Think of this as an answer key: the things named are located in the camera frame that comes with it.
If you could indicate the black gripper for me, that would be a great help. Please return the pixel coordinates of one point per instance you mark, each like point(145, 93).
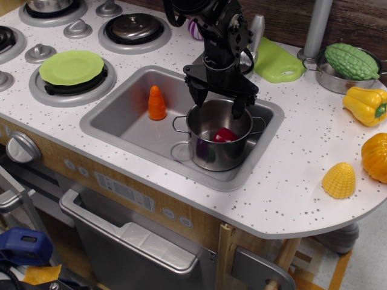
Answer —
point(227, 82)

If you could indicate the dark red toy sweet potato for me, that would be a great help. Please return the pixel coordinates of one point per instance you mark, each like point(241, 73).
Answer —
point(224, 135)

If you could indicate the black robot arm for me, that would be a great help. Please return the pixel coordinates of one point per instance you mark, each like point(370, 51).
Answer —
point(226, 59)

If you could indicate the steel pot in sink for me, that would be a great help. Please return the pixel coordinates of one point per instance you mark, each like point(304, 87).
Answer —
point(203, 122)

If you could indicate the grey toy sink basin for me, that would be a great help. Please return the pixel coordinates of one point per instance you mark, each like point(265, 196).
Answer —
point(121, 119)

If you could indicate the steel pot lid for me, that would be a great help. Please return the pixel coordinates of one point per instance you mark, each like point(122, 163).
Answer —
point(136, 26)

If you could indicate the small steel pot right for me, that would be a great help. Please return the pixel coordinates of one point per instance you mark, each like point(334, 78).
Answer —
point(329, 78)

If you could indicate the steel pot top left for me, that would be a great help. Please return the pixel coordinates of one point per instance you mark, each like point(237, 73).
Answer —
point(48, 6)

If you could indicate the green toy cutting board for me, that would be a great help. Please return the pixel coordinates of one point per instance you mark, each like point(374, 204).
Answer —
point(277, 65)

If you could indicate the orange toy carrot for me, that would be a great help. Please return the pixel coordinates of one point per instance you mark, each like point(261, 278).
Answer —
point(156, 104)

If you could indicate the purple white toy onion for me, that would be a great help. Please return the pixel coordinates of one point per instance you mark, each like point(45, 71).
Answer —
point(193, 30)

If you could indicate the silver toy faucet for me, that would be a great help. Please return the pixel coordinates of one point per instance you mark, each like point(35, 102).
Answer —
point(257, 28)

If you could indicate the grey vertical pole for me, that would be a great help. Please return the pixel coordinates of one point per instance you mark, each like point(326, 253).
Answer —
point(316, 31)

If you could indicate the green toy bitter gourd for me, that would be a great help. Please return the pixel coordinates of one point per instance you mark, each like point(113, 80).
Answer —
point(351, 62)

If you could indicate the silver stove knob top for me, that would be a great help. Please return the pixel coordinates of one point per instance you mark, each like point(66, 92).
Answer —
point(108, 9)

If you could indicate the silver stove knob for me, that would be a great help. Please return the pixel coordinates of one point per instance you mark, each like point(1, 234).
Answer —
point(39, 53)
point(6, 81)
point(108, 9)
point(77, 30)

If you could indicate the yellow toy corn piece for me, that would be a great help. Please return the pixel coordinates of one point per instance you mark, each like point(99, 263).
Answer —
point(340, 181)

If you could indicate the yellow toy bell pepper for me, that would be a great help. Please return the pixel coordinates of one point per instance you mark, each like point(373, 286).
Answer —
point(367, 105)

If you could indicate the silver stove knob upper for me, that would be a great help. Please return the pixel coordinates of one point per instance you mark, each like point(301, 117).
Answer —
point(77, 30)

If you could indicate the light green toy plate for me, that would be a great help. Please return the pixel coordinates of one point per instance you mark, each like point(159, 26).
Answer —
point(71, 68)

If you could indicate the front stove burner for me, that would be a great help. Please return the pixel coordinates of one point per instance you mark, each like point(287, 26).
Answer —
point(79, 95)

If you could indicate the orange toy pumpkin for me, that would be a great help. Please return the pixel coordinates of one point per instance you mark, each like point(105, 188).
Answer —
point(373, 155)

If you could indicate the grey cabinet door right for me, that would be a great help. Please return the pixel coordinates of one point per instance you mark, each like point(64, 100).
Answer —
point(257, 272)

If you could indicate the grey dishwasher door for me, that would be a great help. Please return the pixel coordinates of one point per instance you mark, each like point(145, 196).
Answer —
point(129, 251)

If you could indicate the back left stove burner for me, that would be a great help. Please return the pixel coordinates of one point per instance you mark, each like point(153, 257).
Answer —
point(56, 18)

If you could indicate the silver stove knob middle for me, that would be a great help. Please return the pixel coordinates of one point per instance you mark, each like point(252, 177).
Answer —
point(39, 53)

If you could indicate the silver round oven dial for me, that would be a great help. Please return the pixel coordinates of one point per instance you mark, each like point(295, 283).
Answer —
point(22, 149)

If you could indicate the silver stove knob left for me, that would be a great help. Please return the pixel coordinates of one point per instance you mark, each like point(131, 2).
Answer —
point(6, 81)

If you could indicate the left edge stove burner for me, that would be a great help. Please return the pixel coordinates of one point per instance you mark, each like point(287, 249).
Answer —
point(13, 42)

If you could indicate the grey oven door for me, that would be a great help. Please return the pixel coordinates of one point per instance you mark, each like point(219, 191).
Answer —
point(27, 190)

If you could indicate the blue clamp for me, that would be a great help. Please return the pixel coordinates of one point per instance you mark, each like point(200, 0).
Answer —
point(23, 246)

